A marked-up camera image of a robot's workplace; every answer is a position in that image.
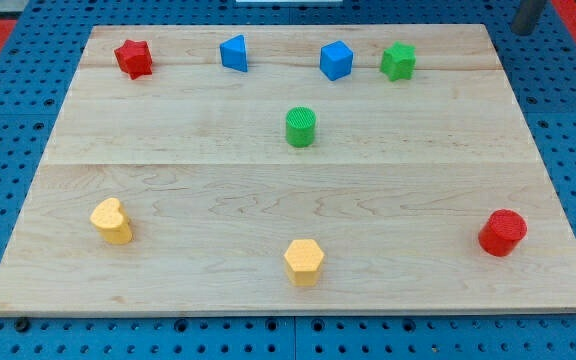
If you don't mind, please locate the grey robot arm rod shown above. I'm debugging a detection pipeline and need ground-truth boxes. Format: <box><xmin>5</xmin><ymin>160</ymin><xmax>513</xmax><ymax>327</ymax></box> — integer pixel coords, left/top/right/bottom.
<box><xmin>510</xmin><ymin>0</ymin><xmax>547</xmax><ymax>36</ymax></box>

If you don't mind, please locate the wooden board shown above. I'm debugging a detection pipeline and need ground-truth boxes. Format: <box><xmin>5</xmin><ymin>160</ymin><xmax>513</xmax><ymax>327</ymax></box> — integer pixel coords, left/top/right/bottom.
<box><xmin>0</xmin><ymin>24</ymin><xmax>576</xmax><ymax>318</ymax></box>

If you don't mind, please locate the green cylinder block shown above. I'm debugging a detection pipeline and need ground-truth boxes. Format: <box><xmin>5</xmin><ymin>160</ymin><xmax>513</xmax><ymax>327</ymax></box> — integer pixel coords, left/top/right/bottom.
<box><xmin>285</xmin><ymin>106</ymin><xmax>316</xmax><ymax>148</ymax></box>

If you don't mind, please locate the yellow hexagon block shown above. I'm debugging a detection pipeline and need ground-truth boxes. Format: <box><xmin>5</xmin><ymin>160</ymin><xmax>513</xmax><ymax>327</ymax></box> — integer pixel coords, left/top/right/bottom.
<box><xmin>283</xmin><ymin>239</ymin><xmax>325</xmax><ymax>287</ymax></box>

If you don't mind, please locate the blue cube block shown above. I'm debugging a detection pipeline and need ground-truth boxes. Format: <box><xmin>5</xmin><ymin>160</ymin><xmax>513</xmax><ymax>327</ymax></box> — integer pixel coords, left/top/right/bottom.
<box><xmin>319</xmin><ymin>41</ymin><xmax>354</xmax><ymax>81</ymax></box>

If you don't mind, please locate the blue triangle block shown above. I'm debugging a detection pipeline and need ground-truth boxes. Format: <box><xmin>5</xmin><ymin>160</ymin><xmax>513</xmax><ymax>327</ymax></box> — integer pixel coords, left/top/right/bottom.
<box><xmin>219</xmin><ymin>34</ymin><xmax>248</xmax><ymax>72</ymax></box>

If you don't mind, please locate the green star block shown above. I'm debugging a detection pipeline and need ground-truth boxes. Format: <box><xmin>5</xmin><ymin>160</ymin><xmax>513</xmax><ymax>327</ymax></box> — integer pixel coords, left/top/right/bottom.
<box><xmin>380</xmin><ymin>42</ymin><xmax>416</xmax><ymax>82</ymax></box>

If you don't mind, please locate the yellow heart block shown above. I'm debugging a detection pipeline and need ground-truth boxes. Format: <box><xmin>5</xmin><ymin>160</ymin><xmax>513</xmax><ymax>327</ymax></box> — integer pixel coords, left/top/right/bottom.
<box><xmin>89</xmin><ymin>197</ymin><xmax>133</xmax><ymax>245</ymax></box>

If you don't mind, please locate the red star block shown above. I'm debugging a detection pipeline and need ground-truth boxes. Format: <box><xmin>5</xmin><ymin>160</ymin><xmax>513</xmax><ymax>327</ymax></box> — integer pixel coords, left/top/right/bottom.
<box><xmin>114</xmin><ymin>39</ymin><xmax>153</xmax><ymax>80</ymax></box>

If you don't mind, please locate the red cylinder block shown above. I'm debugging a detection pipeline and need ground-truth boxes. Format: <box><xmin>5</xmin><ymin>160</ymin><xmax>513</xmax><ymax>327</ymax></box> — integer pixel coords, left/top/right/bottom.
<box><xmin>478</xmin><ymin>209</ymin><xmax>528</xmax><ymax>257</ymax></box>

